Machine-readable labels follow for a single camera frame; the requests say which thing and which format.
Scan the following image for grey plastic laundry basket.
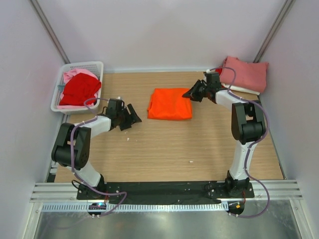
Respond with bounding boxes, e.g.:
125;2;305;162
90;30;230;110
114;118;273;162
50;61;104;115

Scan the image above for red t-shirt in basket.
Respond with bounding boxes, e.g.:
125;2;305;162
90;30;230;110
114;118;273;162
59;73;101;106

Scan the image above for folded pink t-shirt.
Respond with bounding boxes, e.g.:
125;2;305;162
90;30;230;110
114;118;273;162
220;56;269;93

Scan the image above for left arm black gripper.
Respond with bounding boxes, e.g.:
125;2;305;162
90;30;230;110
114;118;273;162
117;104;141;130

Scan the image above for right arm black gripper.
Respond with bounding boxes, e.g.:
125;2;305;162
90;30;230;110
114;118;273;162
183;80;210;103

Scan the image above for orange t-shirt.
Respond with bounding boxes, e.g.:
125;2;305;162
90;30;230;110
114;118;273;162
147;88;192;120

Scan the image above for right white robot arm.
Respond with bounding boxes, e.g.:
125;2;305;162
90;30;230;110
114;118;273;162
184;71;267;197

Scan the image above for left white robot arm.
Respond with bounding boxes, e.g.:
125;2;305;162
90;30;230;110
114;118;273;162
51;82;204;199

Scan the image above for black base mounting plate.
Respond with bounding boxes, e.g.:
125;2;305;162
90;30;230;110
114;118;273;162
76;181;255;206

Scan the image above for aluminium frame rail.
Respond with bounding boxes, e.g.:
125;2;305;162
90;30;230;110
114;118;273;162
30;180;303;203

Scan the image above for white cable duct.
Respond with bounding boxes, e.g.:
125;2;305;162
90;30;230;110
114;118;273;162
41;202;228;213

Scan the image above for pink t-shirt in basket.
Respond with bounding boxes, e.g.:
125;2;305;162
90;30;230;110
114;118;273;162
57;68;98;110

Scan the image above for folded red t-shirt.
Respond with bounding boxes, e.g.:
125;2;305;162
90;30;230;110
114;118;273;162
215;66;223;77

